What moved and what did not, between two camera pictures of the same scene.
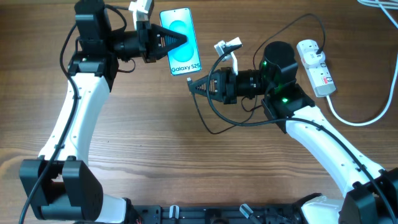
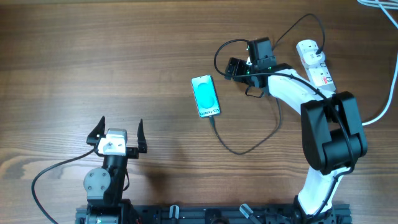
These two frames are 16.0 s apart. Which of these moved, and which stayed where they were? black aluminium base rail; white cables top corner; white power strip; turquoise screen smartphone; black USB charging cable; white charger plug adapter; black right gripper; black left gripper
Moved: turquoise screen smartphone; black left gripper; black right gripper; black USB charging cable
Stayed: white cables top corner; white charger plug adapter; white power strip; black aluminium base rail
